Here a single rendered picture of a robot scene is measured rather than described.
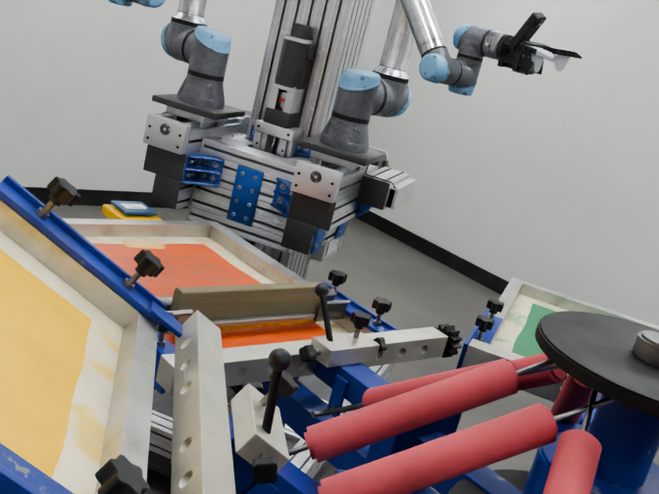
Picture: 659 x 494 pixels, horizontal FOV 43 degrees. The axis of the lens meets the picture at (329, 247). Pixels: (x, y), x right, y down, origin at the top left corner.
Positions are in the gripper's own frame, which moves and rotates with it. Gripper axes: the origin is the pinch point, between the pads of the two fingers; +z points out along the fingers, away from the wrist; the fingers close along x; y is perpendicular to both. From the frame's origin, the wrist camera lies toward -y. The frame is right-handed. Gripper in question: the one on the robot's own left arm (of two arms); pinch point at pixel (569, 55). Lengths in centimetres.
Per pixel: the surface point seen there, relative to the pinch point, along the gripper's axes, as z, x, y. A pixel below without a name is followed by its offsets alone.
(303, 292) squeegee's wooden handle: -6, 81, 52
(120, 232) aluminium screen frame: -66, 89, 59
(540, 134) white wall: -165, -307, 96
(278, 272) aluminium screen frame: -30, 66, 61
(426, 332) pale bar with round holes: 18, 67, 55
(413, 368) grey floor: -101, -114, 185
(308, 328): -6, 78, 62
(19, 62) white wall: -364, -32, 85
